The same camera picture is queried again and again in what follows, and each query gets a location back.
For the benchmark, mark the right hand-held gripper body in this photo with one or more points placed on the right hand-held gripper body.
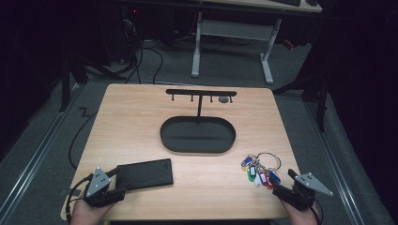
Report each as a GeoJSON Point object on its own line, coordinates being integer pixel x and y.
{"type": "Point", "coordinates": [308, 183]}

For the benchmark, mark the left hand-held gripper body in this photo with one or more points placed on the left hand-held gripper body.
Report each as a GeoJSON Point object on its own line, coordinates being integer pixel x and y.
{"type": "Point", "coordinates": [97, 183]}

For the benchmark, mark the black wallet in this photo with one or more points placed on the black wallet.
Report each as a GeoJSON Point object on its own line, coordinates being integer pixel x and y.
{"type": "Point", "coordinates": [144, 175]}

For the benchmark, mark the black key rack with tray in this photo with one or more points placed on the black key rack with tray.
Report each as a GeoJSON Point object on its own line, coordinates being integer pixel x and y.
{"type": "Point", "coordinates": [197, 136]}

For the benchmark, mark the person's left hand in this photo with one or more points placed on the person's left hand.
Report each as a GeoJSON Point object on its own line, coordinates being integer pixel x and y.
{"type": "Point", "coordinates": [86, 215]}

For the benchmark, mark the person's right hand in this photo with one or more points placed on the person's right hand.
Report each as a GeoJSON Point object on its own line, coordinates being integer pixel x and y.
{"type": "Point", "coordinates": [302, 217]}

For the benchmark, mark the grey tape strip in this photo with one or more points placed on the grey tape strip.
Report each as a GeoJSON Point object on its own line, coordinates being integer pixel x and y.
{"type": "Point", "coordinates": [64, 192]}

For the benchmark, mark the black metal stand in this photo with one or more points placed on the black metal stand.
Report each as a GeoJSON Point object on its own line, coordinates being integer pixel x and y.
{"type": "Point", "coordinates": [65, 84]}
{"type": "Point", "coordinates": [321, 103]}

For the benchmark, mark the grey round table grommet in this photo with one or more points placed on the grey round table grommet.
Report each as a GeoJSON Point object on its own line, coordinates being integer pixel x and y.
{"type": "Point", "coordinates": [223, 99]}

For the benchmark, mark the small red object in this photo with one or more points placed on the small red object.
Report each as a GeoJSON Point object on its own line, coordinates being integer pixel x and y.
{"type": "Point", "coordinates": [288, 44]}

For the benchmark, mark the dark computer tower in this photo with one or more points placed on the dark computer tower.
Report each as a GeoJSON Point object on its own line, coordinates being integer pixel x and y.
{"type": "Point", "coordinates": [130, 28]}

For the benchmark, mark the white-legged wooden desk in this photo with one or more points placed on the white-legged wooden desk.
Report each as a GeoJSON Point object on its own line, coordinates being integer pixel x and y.
{"type": "Point", "coordinates": [236, 29]}

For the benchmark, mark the black keyboard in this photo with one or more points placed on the black keyboard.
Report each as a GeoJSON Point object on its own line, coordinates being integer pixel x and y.
{"type": "Point", "coordinates": [286, 2]}

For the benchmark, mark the metal floor rail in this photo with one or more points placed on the metal floor rail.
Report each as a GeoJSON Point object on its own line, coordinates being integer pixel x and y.
{"type": "Point", "coordinates": [336, 168]}
{"type": "Point", "coordinates": [34, 156]}

